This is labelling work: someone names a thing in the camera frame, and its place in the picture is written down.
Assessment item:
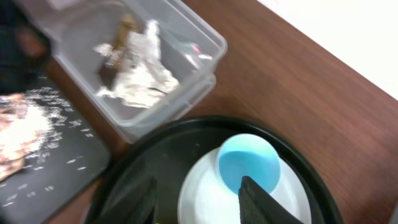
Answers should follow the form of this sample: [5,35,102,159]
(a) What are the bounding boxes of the brown wrapper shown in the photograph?
[98,14,141,90]

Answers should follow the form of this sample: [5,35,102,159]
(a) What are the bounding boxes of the blue cup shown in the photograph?
[217,134,281,194]

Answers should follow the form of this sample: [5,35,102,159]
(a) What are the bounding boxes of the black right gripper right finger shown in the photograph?
[238,176,303,224]

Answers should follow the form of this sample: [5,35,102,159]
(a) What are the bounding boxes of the food scraps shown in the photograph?
[0,86,94,208]

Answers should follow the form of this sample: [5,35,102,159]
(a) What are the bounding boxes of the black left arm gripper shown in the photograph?
[1,0,52,93]

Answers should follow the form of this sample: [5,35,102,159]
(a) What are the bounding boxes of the black round tray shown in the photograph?
[84,116,343,224]

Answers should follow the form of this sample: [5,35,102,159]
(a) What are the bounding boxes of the white round plate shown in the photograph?
[177,148,315,224]

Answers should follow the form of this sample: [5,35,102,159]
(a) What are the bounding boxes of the clear plastic waste bin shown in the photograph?
[19,0,227,142]

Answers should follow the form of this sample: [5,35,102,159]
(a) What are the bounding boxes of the white paper napkin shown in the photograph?
[93,20,179,108]

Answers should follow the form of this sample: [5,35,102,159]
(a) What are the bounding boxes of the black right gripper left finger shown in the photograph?
[92,177,158,224]

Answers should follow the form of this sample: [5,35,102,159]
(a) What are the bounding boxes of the black rectangular tray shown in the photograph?
[1,77,110,223]

